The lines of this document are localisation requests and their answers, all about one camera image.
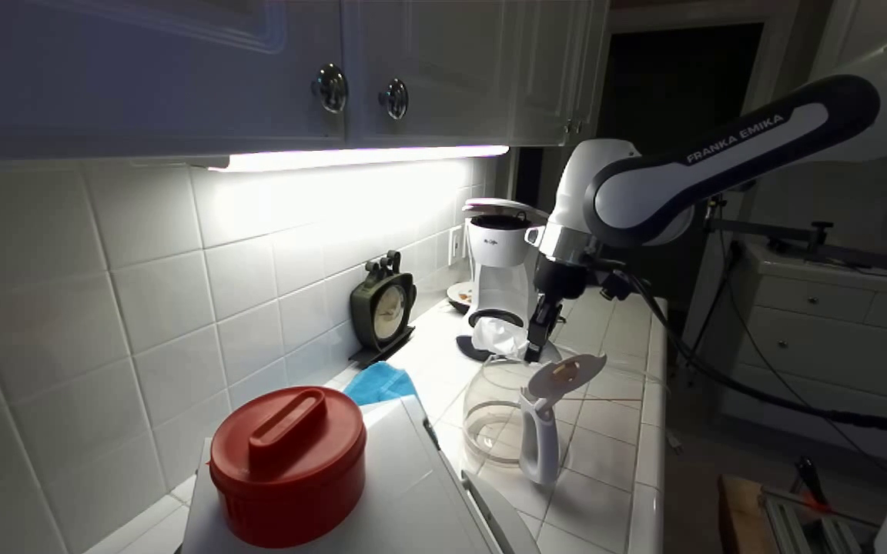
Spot blue cloth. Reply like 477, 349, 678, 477
345, 359, 416, 407

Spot white drawer dresser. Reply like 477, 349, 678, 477
701, 245, 887, 415

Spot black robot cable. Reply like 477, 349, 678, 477
606, 258, 887, 436

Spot white coffee maker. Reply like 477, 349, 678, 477
457, 196, 544, 359

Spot black kitchen scale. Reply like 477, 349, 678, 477
349, 250, 416, 367

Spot red round lid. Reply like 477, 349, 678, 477
208, 386, 366, 548

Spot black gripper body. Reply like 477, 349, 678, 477
534, 258, 588, 299

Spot white upper cabinets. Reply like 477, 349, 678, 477
0, 0, 610, 160

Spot under-cabinet light strip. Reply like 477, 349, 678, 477
202, 145, 512, 172

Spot right cabinet knob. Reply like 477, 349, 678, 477
378, 78, 409, 121

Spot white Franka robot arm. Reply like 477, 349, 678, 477
528, 42, 887, 359

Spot left cabinet knob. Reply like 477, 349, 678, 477
313, 62, 349, 113

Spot cabinet knob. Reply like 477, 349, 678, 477
313, 62, 349, 113
378, 78, 409, 121

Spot white plate with food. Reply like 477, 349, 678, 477
447, 281, 475, 308

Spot glass coffee pot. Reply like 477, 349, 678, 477
463, 354, 606, 489

